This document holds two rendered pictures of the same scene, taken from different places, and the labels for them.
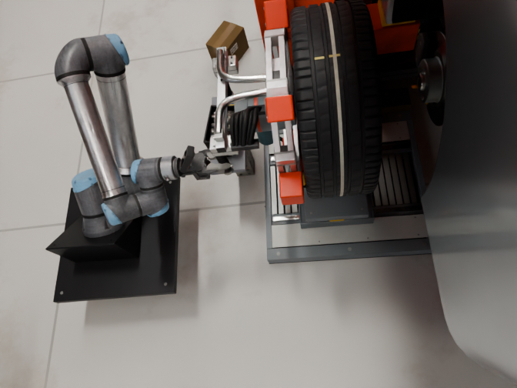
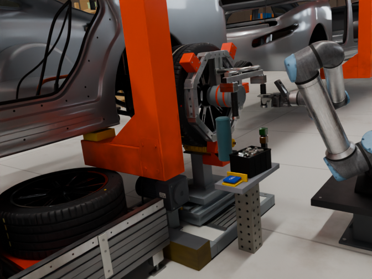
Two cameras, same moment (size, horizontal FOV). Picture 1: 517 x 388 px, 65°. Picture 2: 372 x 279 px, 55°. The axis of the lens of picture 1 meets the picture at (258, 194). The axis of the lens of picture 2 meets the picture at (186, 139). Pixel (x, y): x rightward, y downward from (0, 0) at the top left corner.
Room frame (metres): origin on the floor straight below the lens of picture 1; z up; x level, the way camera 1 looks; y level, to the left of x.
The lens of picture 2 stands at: (3.00, 0.37, 1.15)
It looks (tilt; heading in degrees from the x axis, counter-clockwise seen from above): 14 degrees down; 201
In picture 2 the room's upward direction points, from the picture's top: 6 degrees counter-clockwise
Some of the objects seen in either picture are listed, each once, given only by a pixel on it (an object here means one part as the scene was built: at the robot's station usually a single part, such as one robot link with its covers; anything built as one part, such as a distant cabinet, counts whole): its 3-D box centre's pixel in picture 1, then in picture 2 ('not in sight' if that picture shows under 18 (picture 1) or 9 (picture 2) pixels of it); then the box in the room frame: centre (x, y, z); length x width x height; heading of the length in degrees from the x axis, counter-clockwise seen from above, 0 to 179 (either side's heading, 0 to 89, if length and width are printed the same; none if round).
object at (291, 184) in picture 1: (291, 188); (241, 88); (0.55, -0.11, 0.85); 0.09 x 0.08 x 0.07; 160
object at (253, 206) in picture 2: (238, 150); (248, 214); (1.17, 0.01, 0.21); 0.10 x 0.10 x 0.42; 70
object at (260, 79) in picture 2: (224, 145); (258, 78); (0.76, 0.04, 0.93); 0.09 x 0.05 x 0.05; 70
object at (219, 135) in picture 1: (241, 106); (239, 63); (0.80, -0.06, 1.03); 0.19 x 0.18 x 0.11; 70
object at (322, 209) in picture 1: (332, 170); (202, 171); (0.79, -0.37, 0.32); 0.40 x 0.30 x 0.28; 160
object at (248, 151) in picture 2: (224, 129); (250, 160); (1.12, 0.03, 0.51); 0.20 x 0.14 x 0.13; 152
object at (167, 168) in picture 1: (171, 168); (295, 98); (0.84, 0.26, 0.81); 0.10 x 0.05 x 0.09; 160
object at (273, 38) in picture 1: (285, 109); (216, 95); (0.85, -0.21, 0.85); 0.54 x 0.07 x 0.54; 160
